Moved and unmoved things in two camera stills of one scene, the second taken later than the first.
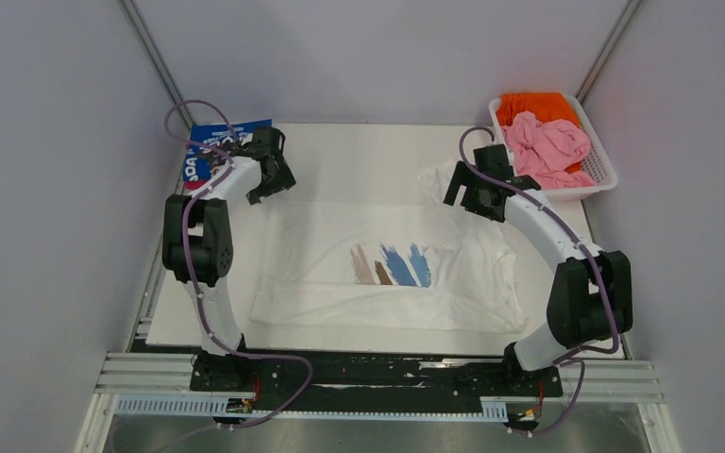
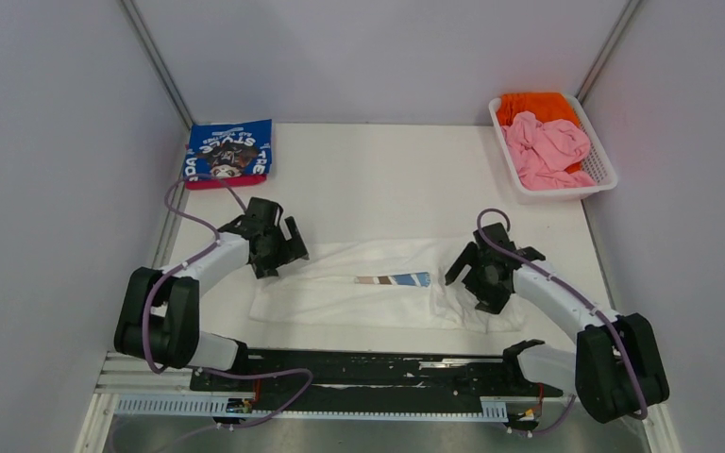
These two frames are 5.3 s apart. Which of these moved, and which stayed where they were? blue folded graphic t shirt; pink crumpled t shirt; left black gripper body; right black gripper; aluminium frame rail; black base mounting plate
Moved: left black gripper body; right black gripper
Stayed: blue folded graphic t shirt; aluminium frame rail; black base mounting plate; pink crumpled t shirt
